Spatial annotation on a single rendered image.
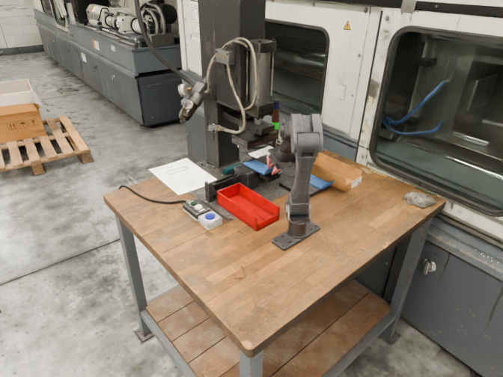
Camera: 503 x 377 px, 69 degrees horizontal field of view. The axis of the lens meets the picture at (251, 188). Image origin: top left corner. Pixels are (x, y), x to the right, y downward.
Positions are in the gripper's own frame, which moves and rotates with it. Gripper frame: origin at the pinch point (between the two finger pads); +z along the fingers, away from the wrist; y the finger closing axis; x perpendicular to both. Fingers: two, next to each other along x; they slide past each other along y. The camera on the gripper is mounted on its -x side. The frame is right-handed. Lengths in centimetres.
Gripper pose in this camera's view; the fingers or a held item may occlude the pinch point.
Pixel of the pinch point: (271, 170)
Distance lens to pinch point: 156.1
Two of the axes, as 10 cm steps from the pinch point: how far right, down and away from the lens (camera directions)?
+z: -3.8, 5.7, 7.3
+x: -7.6, 2.6, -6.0
